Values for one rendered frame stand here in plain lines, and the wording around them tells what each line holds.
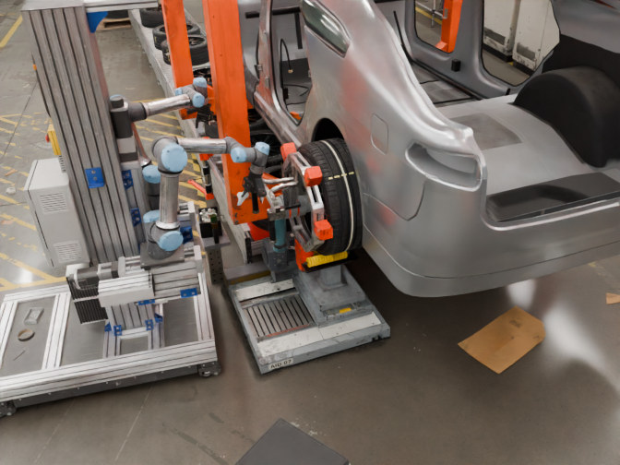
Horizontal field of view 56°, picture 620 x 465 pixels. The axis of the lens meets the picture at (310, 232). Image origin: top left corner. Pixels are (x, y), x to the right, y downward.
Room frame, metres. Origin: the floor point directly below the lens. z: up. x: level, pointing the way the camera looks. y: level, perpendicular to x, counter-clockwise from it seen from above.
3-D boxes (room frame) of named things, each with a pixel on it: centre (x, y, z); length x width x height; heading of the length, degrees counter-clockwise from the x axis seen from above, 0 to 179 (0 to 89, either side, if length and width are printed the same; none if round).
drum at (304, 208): (2.91, 0.11, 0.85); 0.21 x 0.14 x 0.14; 109
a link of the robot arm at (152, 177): (3.03, 0.89, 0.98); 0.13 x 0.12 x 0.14; 36
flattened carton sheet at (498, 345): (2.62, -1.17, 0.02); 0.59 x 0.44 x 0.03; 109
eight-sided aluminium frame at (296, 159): (2.93, 0.04, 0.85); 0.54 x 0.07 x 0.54; 19
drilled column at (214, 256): (3.36, 0.68, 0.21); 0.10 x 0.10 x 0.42; 19
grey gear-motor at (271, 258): (3.23, 0.11, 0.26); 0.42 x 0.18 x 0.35; 109
